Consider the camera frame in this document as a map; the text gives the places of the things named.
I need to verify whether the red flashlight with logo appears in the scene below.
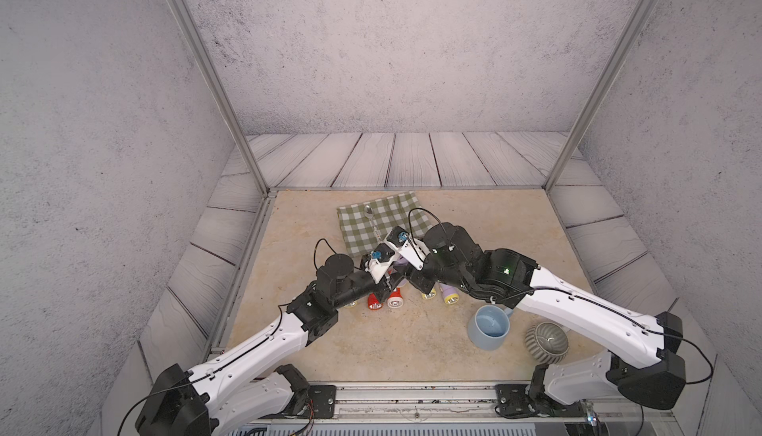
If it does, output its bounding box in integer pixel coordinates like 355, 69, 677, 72
386, 287, 404, 309

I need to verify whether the purple flashlight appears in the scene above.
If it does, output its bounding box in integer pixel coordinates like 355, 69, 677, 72
440, 283, 460, 305
390, 259, 411, 279

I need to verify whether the purple flashlight bottom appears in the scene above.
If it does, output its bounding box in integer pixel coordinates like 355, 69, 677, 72
440, 283, 460, 305

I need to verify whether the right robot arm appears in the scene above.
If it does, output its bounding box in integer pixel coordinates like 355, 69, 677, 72
388, 222, 692, 419

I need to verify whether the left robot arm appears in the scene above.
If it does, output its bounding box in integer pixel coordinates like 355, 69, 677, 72
126, 242, 404, 435

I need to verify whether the green checkered cloth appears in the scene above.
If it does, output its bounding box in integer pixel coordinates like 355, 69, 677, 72
337, 192, 433, 257

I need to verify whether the metal spoon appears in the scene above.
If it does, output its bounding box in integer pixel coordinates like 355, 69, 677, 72
364, 205, 383, 242

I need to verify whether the blue mug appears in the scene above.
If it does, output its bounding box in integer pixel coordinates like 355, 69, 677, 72
468, 304, 514, 351

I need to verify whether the grey ribbed bowl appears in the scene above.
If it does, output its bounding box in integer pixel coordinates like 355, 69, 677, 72
524, 321, 570, 365

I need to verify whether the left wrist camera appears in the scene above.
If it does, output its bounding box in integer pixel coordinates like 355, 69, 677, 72
365, 243, 397, 284

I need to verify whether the metal base rail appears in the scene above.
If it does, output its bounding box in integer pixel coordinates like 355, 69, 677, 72
236, 382, 683, 435

